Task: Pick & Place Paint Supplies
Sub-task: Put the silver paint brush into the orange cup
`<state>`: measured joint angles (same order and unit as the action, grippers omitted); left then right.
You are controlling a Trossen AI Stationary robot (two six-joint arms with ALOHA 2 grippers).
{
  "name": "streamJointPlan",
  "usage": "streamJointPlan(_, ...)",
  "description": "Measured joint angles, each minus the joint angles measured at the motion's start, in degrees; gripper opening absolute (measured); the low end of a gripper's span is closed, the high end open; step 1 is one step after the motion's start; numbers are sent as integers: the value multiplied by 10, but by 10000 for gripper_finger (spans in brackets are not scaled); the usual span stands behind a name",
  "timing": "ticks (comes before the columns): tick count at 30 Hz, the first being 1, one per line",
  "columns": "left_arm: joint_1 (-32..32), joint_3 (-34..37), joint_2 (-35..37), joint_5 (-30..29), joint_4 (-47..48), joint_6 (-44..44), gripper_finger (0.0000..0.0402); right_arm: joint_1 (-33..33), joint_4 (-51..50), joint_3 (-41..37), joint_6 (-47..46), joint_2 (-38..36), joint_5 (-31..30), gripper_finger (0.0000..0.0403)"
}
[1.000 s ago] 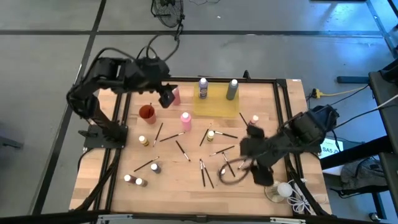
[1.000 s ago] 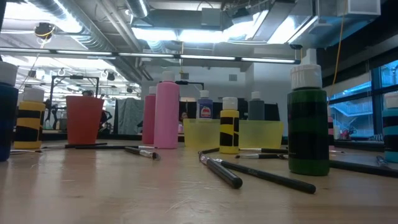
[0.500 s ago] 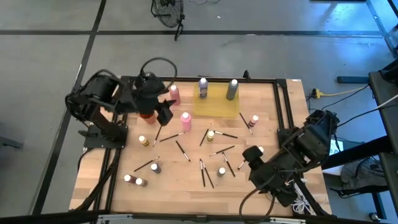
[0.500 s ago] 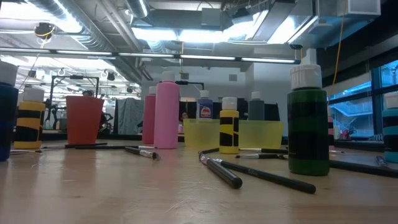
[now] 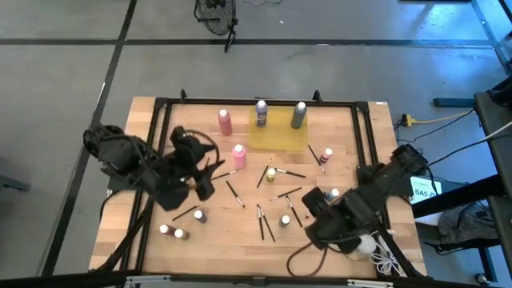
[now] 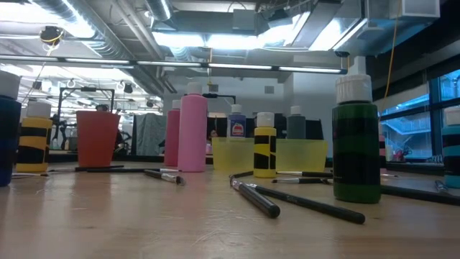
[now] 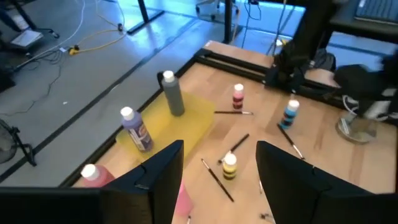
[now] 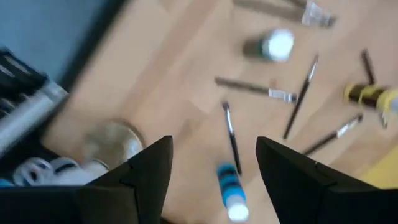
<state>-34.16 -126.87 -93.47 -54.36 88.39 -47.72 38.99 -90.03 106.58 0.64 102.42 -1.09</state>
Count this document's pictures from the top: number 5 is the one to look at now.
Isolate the black desk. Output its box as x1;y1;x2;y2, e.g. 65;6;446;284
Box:
474;75;512;241

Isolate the yellow translucent plastic bin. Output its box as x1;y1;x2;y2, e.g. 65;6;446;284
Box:
247;105;310;152

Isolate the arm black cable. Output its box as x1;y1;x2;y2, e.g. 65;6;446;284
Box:
187;130;221;177
286;238;333;278

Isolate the large light pink paint bottle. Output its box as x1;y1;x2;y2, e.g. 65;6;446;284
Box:
231;143;248;170

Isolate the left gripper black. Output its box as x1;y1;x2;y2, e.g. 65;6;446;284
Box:
170;126;226;202

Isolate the black floor cable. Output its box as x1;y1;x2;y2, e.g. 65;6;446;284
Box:
394;119;477;145

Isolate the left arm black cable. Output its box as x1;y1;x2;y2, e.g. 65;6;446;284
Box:
187;130;221;177

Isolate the gray bag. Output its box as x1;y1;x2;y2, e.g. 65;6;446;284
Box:
438;202;495;241

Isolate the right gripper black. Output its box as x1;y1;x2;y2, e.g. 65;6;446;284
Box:
302;186;381;251

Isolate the large gray paint bottle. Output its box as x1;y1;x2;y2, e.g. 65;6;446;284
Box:
290;101;308;130

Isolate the coiled white cable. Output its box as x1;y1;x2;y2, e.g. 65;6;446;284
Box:
368;231;421;277

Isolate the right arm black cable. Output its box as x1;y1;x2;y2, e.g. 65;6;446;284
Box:
286;238;333;278

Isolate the large rose paint bottle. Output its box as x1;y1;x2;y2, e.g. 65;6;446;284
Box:
217;109;234;137

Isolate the white floor cable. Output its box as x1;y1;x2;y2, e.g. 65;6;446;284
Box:
474;119;512;147

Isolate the gray stand foot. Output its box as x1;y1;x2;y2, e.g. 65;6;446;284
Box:
0;174;32;193

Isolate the black floor fan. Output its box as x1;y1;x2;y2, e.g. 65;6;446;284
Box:
194;0;239;54

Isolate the large purple paint bottle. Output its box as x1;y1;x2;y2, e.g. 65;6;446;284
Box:
254;99;269;129

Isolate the round lamp with white bulb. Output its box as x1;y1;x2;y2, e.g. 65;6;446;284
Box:
351;234;378;257

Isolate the white SA5 label sign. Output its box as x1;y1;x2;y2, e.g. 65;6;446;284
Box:
410;175;443;206

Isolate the yellow power strip with cable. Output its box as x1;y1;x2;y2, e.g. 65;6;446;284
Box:
401;108;475;128

